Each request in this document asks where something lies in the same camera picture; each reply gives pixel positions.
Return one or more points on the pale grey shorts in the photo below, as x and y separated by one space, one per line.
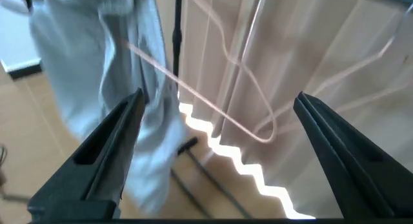
74 56

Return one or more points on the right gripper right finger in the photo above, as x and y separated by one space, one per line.
351 172

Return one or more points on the black clothes rack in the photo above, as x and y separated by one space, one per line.
177 33

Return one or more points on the beige curtain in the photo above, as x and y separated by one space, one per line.
306 30

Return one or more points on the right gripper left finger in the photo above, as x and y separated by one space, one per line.
64 185

